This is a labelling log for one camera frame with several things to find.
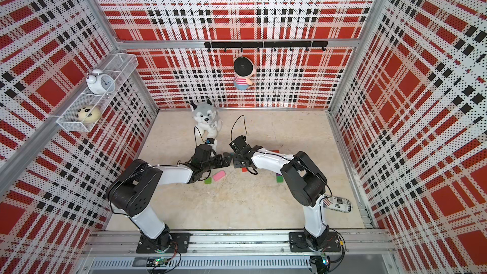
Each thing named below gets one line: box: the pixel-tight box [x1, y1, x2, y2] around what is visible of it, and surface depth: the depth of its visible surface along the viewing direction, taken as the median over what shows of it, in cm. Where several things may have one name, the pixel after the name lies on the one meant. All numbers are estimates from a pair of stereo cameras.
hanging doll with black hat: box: [233, 56, 255, 91], surface depth 97 cm
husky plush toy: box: [189, 98, 223, 141], surface depth 98 cm
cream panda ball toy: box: [76, 105, 101, 122], surface depth 66 cm
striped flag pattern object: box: [322, 195, 353, 214], surface depth 82 cm
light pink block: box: [212, 169, 226, 182], surface depth 94 cm
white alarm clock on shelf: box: [85, 69, 116, 96], surface depth 72 cm
